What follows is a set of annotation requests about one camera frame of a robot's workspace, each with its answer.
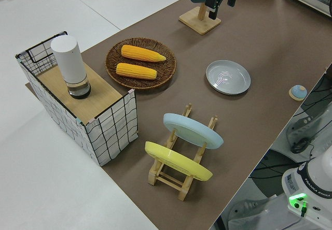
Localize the gray ceramic plate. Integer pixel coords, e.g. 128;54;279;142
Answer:
205;60;252;96

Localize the light blue plate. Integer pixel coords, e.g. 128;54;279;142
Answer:
163;112;224;150

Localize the yellow plate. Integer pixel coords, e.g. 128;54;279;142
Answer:
144;141;214;181

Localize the wooden mug tree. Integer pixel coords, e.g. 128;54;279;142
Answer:
178;4;222;36

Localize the long yellow corn cob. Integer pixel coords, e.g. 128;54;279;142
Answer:
121;45;167;63

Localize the short yellow corn cob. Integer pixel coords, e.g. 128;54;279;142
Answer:
115;62;158;80

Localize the round wicker basket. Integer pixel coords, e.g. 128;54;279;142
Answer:
105;37;177;89

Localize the blue dome bell wooden base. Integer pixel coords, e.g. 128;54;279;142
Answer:
288;84;308;101

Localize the wooden board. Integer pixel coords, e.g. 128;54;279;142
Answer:
36;64;123;120

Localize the white cylindrical bottle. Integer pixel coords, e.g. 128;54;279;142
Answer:
50;35;92;100

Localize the wooden dish rack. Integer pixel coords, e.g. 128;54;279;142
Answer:
148;102;219;202

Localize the wire basket with cloth liner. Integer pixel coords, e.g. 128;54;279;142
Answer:
15;30;139;167

